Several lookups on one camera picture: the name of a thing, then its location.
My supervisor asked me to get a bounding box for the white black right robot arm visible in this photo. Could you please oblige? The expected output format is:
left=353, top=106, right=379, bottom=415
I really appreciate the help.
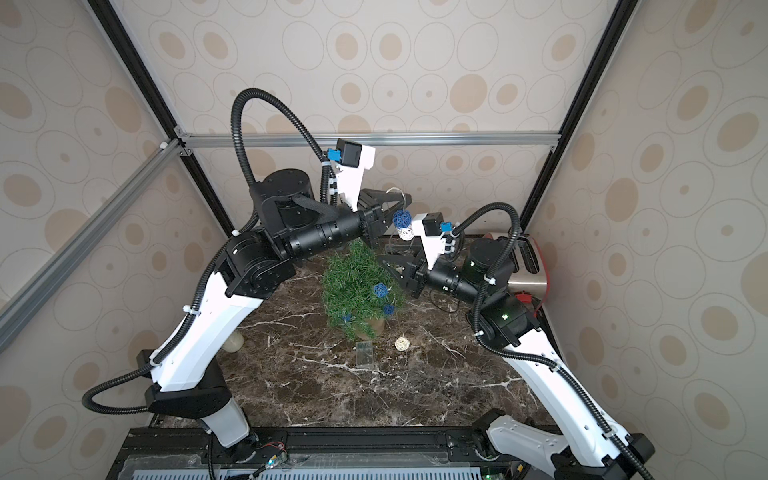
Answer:
left=377, top=237, right=655, bottom=479

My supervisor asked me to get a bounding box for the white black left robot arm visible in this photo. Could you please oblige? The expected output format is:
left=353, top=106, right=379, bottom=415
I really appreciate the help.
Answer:
left=141, top=169, right=411, bottom=448

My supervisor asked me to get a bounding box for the small green christmas tree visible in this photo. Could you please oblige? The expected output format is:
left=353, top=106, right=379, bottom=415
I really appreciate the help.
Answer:
left=322, top=240, right=405, bottom=341

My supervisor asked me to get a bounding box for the red and steel toaster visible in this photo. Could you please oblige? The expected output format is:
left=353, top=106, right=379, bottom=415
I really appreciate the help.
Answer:
left=470, top=234, right=549, bottom=302

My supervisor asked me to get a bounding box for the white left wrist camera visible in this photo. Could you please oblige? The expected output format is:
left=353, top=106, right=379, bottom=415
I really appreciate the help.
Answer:
left=327, top=139, right=376, bottom=212

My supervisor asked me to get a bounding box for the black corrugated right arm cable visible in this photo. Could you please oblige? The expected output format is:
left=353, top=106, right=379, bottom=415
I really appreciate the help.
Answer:
left=449, top=202, right=522, bottom=337

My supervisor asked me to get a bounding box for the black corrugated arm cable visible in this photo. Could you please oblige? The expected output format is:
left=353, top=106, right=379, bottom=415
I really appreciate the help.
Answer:
left=449, top=202, right=522, bottom=337
left=230, top=88, right=334, bottom=205

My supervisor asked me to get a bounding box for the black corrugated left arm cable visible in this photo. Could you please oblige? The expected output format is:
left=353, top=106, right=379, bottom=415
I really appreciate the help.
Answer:
left=230, top=88, right=334, bottom=205

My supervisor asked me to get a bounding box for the aluminium rail back wall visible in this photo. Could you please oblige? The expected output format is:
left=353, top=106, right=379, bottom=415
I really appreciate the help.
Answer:
left=176, top=130, right=562, bottom=150

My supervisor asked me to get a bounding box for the aluminium rail wall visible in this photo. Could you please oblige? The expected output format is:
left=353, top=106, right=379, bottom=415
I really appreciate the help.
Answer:
left=176, top=130, right=562, bottom=150
left=1, top=139, right=181, bottom=350

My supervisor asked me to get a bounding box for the black corner frame post right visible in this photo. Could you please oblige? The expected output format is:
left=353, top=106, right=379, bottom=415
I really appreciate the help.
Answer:
left=520, top=0, right=639, bottom=230

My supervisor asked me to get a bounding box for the black corner frame post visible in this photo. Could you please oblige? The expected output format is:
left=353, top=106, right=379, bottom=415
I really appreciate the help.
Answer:
left=520, top=0, right=639, bottom=230
left=85, top=0, right=234, bottom=234

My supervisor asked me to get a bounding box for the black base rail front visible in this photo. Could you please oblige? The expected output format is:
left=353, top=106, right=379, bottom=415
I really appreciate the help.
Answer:
left=104, top=424, right=625, bottom=480

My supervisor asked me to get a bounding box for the black corner frame post left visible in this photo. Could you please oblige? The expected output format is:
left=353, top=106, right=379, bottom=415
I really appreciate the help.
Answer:
left=85, top=0, right=234, bottom=234

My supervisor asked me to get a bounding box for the aluminium rail left wall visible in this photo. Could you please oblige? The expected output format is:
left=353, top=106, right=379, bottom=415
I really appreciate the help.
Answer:
left=1, top=139, right=181, bottom=350

